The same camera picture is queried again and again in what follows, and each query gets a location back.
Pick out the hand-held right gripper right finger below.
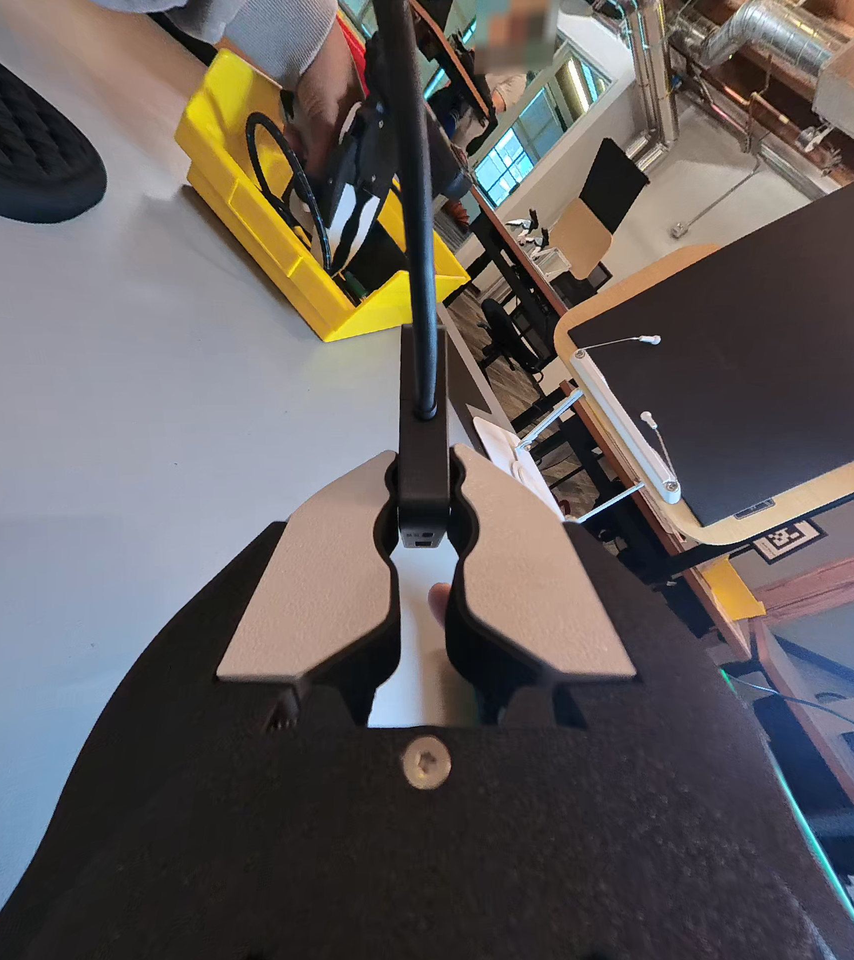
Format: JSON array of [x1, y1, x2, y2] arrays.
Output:
[[444, 442, 638, 687]]

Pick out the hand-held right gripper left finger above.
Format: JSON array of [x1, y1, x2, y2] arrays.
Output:
[[215, 450, 403, 685]]

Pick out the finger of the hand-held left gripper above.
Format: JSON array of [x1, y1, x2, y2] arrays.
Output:
[[324, 180, 369, 249], [337, 187, 394, 267]]

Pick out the yellow plastic bin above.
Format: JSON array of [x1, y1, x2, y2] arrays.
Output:
[[175, 48, 471, 344]]

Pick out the black adapter hub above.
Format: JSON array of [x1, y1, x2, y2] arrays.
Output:
[[371, 0, 452, 551]]

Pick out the person's left forearm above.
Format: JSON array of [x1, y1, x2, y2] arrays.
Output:
[[145, 0, 344, 91]]

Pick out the person's left hand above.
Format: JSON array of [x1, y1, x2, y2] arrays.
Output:
[[288, 30, 368, 181]]

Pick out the black office chair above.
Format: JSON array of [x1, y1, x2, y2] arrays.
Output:
[[481, 298, 548, 374]]

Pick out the black and wood panel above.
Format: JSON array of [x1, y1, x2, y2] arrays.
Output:
[[547, 137, 651, 286]]

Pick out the square marker tag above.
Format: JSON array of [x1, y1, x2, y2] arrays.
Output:
[[753, 521, 827, 565]]

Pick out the black textured wrist rest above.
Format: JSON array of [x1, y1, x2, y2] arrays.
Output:
[[0, 22, 108, 225]]

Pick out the silver ventilation duct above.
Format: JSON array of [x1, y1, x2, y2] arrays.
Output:
[[697, 0, 854, 76]]

